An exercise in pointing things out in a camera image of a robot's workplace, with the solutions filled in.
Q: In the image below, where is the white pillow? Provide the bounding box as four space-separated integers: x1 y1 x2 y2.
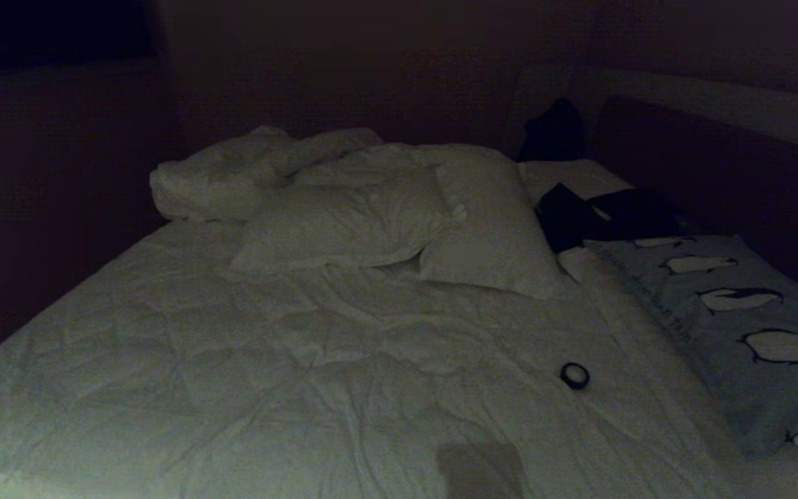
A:
418 154 567 300
230 168 468 272

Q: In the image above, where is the penguin print pillow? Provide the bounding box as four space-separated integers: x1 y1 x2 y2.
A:
585 234 798 459

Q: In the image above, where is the bed headboard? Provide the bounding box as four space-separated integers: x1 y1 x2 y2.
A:
503 66 798 313

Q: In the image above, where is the white quilt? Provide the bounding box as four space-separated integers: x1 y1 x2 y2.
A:
0 143 798 499

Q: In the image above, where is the rolled white blanket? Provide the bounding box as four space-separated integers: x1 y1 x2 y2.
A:
150 125 386 223

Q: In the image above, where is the dark bag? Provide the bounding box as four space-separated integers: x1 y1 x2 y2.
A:
517 98 588 164

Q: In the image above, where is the dark cloth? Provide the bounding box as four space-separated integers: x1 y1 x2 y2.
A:
535 182 693 254

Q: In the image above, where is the black tape roll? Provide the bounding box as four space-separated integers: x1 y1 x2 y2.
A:
560 362 591 391

